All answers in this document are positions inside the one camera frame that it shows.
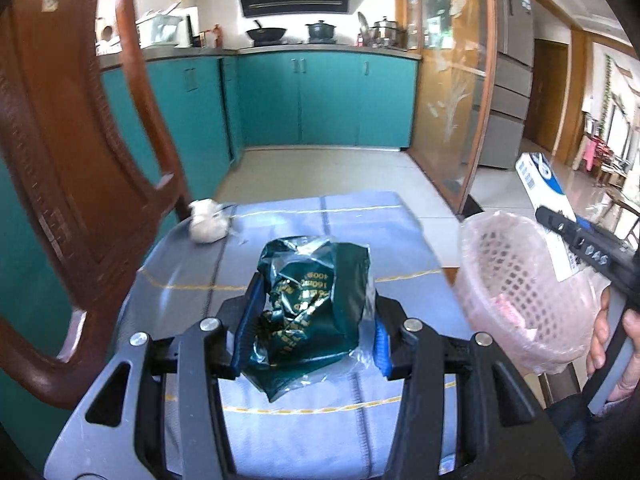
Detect teal kitchen cabinets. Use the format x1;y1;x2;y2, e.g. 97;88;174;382
1;49;433;470

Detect black cooking pot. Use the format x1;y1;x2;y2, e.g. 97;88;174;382
307;20;335;44

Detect small white crumpled tissue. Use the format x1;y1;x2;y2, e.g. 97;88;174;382
189;198;232;244

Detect steel stock pot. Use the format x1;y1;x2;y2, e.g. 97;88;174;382
370;16;399;47

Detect person's right hand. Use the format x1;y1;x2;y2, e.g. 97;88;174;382
586;287;640;402

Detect blue checked table cloth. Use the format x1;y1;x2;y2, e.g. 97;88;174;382
115;192;472;479

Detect frosted glass sliding door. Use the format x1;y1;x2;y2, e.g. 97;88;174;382
395;0;498;216

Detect dark green foil bag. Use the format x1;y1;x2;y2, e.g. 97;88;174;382
244;236;375;402

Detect pink lined trash basket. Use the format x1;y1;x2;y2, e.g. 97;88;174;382
454;211;608;375

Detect brown wooden chair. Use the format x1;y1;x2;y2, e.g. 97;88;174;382
1;0;190;409

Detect white dish rack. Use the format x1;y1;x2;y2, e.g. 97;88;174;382
136;0;182;49

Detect black wok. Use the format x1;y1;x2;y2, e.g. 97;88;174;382
246;20;286;47

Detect silver refrigerator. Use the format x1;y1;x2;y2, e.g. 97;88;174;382
478;0;535;169

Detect white blue paper box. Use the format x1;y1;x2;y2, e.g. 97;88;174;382
515;153;591;283

